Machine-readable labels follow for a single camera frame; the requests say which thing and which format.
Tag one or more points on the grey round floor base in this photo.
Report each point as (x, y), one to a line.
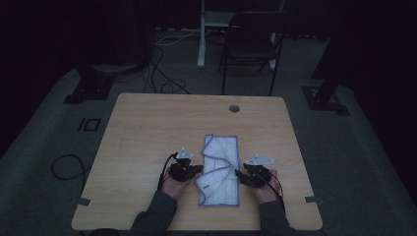
(113, 68)

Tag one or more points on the person's right hand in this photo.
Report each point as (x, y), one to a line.
(267, 193)

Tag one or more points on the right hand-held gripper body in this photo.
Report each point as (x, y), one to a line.
(259, 175)

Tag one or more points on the grey table grommet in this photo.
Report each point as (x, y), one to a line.
(234, 108)

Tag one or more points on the black stand with base plate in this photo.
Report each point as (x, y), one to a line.
(324, 98)
(90, 88)

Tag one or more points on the black folding chair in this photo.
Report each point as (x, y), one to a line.
(252, 46)

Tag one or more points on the person's left hand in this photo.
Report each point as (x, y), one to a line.
(173, 188)

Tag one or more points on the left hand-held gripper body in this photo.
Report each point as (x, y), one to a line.
(182, 170)

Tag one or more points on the white cloth with blue edge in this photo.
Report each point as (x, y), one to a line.
(219, 177)

